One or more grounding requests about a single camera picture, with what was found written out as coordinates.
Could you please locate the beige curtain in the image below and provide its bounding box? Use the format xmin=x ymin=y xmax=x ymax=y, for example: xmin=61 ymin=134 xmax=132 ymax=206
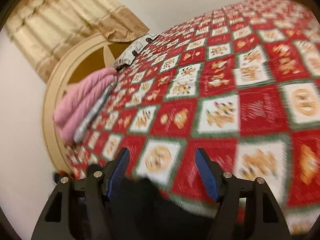
xmin=5 ymin=0 xmax=149 ymax=82

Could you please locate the red patchwork bedspread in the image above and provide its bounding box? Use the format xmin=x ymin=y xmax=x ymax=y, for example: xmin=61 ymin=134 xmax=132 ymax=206
xmin=68 ymin=0 xmax=319 ymax=235

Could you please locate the white patterned pillow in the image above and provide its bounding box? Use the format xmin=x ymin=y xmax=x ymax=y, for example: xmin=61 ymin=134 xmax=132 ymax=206
xmin=113 ymin=34 xmax=159 ymax=69

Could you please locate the pink folded blanket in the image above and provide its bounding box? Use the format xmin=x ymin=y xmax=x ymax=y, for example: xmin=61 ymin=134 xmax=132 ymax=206
xmin=53 ymin=68 xmax=117 ymax=144

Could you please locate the grey striped folded cloth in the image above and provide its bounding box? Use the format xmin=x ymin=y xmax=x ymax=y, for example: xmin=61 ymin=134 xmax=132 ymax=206
xmin=73 ymin=81 xmax=116 ymax=143

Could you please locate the cream round wooden headboard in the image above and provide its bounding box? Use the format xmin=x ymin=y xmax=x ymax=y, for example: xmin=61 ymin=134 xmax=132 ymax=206
xmin=42 ymin=34 xmax=130 ymax=173

